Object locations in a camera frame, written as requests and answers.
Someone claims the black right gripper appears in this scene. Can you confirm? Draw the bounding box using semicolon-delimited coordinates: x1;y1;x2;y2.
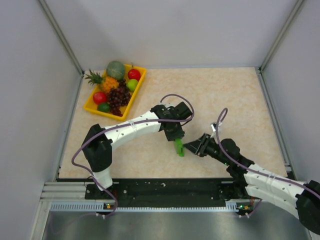
183;133;231;166

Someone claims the green paper box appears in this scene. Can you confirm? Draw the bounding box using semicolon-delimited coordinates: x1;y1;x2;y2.
173;138;185;157

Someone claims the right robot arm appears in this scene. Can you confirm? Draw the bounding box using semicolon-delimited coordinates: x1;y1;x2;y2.
183;133;320;235

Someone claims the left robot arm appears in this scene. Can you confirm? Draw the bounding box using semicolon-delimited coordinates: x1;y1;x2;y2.
82;102;193;199

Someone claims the green apple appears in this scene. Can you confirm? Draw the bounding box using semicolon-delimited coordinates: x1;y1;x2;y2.
126;79;139;92

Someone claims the purple grape bunch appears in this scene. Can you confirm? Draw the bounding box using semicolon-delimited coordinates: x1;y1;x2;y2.
107;79;131;117

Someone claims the red apple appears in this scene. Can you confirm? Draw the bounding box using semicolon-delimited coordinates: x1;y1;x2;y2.
127;68;141;81

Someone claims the green lime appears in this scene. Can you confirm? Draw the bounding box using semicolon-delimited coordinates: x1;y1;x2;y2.
97;102;111;113

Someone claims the pineapple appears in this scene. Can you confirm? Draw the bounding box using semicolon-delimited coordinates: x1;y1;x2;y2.
85;70;119;94

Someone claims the red pomegranate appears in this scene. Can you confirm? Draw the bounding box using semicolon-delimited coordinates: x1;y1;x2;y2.
92;91;108;105

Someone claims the green melon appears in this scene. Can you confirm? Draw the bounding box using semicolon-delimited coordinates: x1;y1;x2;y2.
106;60;125;81

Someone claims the yellow plastic tray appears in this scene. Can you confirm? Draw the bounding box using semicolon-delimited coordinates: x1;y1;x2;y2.
83;60;147;121

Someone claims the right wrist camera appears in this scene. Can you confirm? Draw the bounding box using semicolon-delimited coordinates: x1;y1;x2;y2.
210;122;219;138

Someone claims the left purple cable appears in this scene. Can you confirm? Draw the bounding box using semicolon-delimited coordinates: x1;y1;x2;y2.
71;93;195;220

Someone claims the purple cable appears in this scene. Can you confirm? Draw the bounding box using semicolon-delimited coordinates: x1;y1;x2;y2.
215;107;320;218
71;93;195;220

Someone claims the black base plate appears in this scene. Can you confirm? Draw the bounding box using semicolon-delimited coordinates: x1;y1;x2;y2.
84;177;253;208

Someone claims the white slotted cable duct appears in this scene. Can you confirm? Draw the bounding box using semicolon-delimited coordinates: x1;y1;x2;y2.
50;201;251;213

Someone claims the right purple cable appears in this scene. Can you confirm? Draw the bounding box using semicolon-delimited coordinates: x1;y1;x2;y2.
215;107;320;218

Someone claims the aluminium frame rail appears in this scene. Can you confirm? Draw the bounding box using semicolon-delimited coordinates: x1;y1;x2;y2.
39;181;313;203

